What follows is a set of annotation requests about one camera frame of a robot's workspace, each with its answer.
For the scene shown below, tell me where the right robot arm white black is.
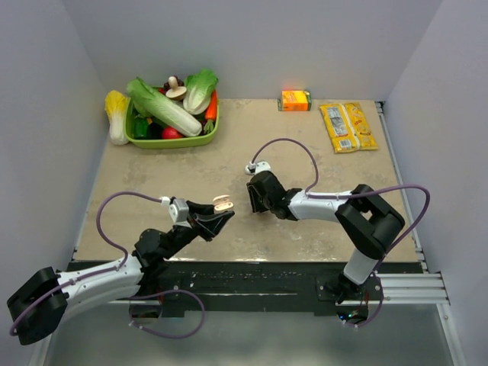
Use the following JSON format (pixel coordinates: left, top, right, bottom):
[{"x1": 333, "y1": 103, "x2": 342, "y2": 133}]
[{"x1": 246, "y1": 171, "x2": 405, "y2": 300}]

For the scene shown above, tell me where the beige mushroom toy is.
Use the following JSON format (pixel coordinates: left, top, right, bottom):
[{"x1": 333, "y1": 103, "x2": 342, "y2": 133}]
[{"x1": 165, "y1": 76, "x2": 187, "y2": 101}]

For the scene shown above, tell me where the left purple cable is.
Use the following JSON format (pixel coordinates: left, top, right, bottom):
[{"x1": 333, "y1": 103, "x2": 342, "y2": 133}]
[{"x1": 9, "y1": 191, "x2": 206, "y2": 339}]

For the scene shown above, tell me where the dark eggplant toy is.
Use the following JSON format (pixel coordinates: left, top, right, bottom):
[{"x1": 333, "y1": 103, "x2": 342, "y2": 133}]
[{"x1": 146, "y1": 122, "x2": 163, "y2": 140}]

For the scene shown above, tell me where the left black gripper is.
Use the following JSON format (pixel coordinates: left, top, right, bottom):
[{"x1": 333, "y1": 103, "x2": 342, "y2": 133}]
[{"x1": 162, "y1": 201, "x2": 234, "y2": 259}]

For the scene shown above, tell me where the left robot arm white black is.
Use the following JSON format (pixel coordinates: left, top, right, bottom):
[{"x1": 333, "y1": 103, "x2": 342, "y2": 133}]
[{"x1": 7, "y1": 198, "x2": 235, "y2": 345}]

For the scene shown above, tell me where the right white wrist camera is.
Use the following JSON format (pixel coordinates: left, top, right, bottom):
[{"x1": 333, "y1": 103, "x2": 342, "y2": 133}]
[{"x1": 245, "y1": 161, "x2": 271, "y2": 175}]

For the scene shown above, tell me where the green pepper toy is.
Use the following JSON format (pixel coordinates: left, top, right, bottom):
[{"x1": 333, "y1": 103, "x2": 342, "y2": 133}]
[{"x1": 133, "y1": 117, "x2": 149, "y2": 140}]

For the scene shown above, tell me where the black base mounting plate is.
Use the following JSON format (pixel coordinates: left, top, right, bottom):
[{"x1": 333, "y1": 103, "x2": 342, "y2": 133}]
[{"x1": 119, "y1": 261, "x2": 383, "y2": 321}]

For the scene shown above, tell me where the yellow snack package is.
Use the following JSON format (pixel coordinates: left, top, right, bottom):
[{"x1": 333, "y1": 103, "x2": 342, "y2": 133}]
[{"x1": 319, "y1": 102, "x2": 379, "y2": 154}]

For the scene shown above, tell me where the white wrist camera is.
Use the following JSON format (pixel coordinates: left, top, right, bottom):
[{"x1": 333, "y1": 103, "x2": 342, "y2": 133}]
[
  {"x1": 160, "y1": 196, "x2": 189, "y2": 226},
  {"x1": 245, "y1": 161, "x2": 271, "y2": 175}
]

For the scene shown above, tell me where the orange carrot toy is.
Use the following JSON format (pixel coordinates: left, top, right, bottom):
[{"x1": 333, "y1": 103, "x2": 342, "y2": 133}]
[{"x1": 204, "y1": 90, "x2": 218, "y2": 134}]

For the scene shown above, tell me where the beige small charging case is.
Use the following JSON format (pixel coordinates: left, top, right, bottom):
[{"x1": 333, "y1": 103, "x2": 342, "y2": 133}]
[{"x1": 212, "y1": 194, "x2": 234, "y2": 214}]

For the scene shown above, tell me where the large napa cabbage toy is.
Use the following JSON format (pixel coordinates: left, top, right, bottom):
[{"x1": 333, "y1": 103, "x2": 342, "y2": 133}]
[{"x1": 126, "y1": 77, "x2": 202, "y2": 137}]

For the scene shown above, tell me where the green plastic basket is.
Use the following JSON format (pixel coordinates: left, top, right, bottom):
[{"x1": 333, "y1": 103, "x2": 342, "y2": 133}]
[{"x1": 124, "y1": 97, "x2": 220, "y2": 149}]

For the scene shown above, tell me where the red tomato toy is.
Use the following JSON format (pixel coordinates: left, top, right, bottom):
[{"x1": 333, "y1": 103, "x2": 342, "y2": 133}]
[{"x1": 161, "y1": 127, "x2": 185, "y2": 140}]

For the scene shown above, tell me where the orange green small box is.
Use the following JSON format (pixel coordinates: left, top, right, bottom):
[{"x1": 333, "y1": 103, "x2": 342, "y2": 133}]
[{"x1": 278, "y1": 90, "x2": 312, "y2": 112}]

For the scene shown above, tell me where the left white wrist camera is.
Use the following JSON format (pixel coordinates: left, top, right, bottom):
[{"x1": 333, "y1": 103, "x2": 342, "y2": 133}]
[{"x1": 160, "y1": 196, "x2": 189, "y2": 226}]

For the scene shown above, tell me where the small green cabbage toy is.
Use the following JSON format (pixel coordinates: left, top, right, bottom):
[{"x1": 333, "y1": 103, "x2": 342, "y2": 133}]
[{"x1": 183, "y1": 69, "x2": 218, "y2": 115}]

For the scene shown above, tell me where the yellow cabbage toy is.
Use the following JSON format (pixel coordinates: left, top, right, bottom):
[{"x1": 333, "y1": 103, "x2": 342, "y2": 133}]
[{"x1": 104, "y1": 90, "x2": 129, "y2": 146}]

